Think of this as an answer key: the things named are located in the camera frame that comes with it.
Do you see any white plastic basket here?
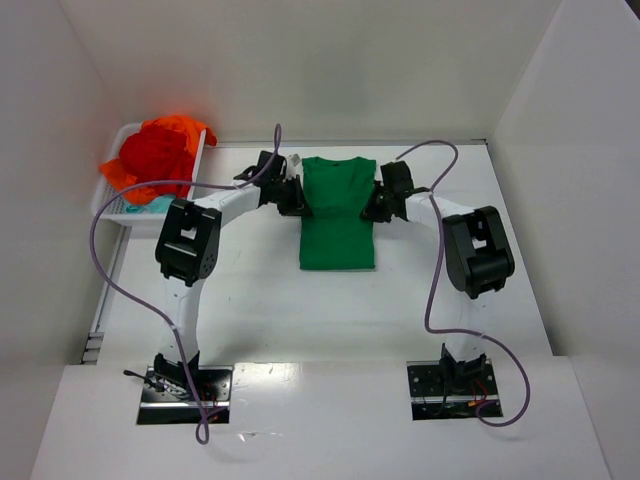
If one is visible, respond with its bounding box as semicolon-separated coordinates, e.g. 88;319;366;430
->
90;121;208;224

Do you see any red t shirt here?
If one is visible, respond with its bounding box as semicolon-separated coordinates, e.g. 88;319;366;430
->
119;125;194;182

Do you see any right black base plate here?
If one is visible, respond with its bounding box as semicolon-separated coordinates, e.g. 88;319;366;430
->
406;361;503;421

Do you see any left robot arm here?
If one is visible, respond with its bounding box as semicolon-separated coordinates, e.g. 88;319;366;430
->
153;151;311;391

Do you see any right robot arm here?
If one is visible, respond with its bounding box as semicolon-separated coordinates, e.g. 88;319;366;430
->
361;161;515;387

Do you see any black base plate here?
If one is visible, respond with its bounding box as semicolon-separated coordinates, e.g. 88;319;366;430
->
136;366;233;426
406;361;503;421

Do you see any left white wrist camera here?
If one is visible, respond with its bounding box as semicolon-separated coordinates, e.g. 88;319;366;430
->
286;154;302;169

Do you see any orange t shirt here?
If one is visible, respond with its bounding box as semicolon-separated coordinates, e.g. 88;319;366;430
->
100;115;217;205

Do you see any green t shirt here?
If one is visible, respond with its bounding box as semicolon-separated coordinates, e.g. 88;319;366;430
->
299;157;376;271

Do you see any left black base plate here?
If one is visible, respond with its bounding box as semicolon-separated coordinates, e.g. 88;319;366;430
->
136;366;233;426

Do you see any teal t shirt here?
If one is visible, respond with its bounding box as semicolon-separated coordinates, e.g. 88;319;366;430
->
124;195;175;214

